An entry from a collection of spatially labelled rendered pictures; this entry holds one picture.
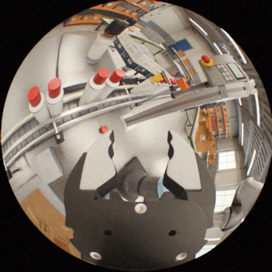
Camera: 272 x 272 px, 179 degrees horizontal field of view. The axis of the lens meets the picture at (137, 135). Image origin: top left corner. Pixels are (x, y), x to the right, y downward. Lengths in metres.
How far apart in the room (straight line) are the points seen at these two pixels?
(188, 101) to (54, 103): 0.39
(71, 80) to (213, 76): 0.55
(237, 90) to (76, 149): 0.64
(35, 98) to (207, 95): 0.44
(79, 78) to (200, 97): 0.49
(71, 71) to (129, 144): 0.50
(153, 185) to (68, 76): 0.59
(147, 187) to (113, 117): 0.37
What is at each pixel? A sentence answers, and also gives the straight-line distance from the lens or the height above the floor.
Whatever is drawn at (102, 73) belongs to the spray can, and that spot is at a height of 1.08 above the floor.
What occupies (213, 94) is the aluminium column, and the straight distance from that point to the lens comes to 0.35.
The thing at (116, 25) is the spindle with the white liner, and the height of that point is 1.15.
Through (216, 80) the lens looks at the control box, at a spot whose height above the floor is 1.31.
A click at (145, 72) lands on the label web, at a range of 0.68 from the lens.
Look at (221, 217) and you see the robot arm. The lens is 0.45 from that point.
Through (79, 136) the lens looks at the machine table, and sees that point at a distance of 0.43.
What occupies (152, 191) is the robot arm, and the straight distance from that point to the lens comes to 0.40.
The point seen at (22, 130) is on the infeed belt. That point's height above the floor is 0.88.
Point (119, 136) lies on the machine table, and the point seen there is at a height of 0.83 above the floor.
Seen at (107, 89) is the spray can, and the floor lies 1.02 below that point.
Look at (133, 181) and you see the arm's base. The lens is 0.47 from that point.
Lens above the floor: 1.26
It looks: 47 degrees down
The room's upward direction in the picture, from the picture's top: 79 degrees clockwise
